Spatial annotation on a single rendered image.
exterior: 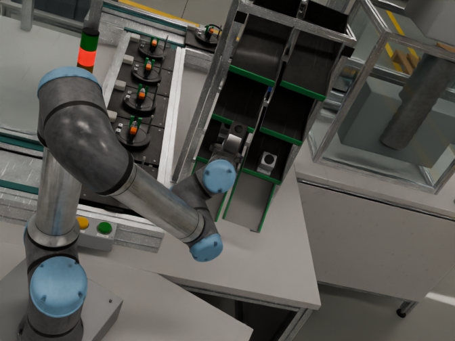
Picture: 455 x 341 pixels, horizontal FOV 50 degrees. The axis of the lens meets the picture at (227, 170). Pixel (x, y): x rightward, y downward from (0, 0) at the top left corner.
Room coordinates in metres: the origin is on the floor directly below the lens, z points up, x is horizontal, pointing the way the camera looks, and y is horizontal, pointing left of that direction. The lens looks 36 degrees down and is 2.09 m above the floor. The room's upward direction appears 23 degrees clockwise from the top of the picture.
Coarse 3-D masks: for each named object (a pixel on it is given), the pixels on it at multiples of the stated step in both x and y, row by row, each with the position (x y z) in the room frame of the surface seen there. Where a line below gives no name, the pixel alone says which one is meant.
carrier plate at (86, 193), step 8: (144, 168) 1.34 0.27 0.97; (152, 168) 1.36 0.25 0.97; (152, 176) 1.32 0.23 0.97; (88, 192) 1.13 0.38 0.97; (80, 200) 1.09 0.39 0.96; (88, 200) 1.09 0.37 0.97; (96, 200) 1.11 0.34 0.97; (104, 200) 1.12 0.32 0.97; (112, 200) 1.13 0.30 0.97; (120, 208) 1.12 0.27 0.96; (128, 208) 1.13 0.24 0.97
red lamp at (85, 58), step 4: (80, 48) 1.28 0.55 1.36; (80, 52) 1.27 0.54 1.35; (84, 52) 1.27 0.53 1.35; (88, 52) 1.27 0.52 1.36; (92, 52) 1.28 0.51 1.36; (80, 56) 1.27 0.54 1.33; (84, 56) 1.27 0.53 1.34; (88, 56) 1.27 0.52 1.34; (92, 56) 1.28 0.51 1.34; (80, 60) 1.27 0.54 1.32; (84, 60) 1.27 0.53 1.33; (88, 60) 1.28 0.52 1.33; (92, 60) 1.29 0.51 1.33; (84, 64) 1.27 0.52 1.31; (88, 64) 1.28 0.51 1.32; (92, 64) 1.29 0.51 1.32
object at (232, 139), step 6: (234, 126) 1.15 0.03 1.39; (240, 126) 1.15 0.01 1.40; (246, 126) 1.16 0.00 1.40; (228, 132) 1.13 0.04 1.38; (234, 132) 1.14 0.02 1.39; (240, 132) 1.14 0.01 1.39; (228, 138) 1.12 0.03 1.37; (234, 138) 1.12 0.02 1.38; (240, 138) 1.13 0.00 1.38; (228, 144) 1.11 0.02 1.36; (234, 144) 1.11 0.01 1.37; (240, 144) 1.12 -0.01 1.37; (222, 150) 1.09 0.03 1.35; (228, 150) 1.09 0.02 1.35; (234, 150) 1.10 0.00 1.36; (234, 156) 1.09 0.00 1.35
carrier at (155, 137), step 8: (112, 112) 1.56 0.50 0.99; (112, 120) 1.53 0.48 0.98; (120, 120) 1.56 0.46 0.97; (128, 120) 1.58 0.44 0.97; (112, 128) 1.49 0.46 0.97; (120, 128) 1.47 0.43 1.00; (128, 128) 1.50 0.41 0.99; (144, 128) 1.57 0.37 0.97; (152, 128) 1.60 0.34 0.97; (160, 128) 1.62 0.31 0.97; (120, 136) 1.44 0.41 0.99; (128, 136) 1.46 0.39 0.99; (136, 136) 1.48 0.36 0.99; (144, 136) 1.50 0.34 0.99; (152, 136) 1.54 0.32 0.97; (160, 136) 1.57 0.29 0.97; (128, 144) 1.41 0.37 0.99; (136, 144) 1.43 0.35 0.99; (144, 144) 1.45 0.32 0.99; (152, 144) 1.50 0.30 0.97; (160, 144) 1.52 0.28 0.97; (136, 152) 1.41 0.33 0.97; (144, 152) 1.43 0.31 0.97; (152, 152) 1.45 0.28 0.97; (160, 152) 1.47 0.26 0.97; (136, 160) 1.37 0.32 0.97; (152, 160) 1.40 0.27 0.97
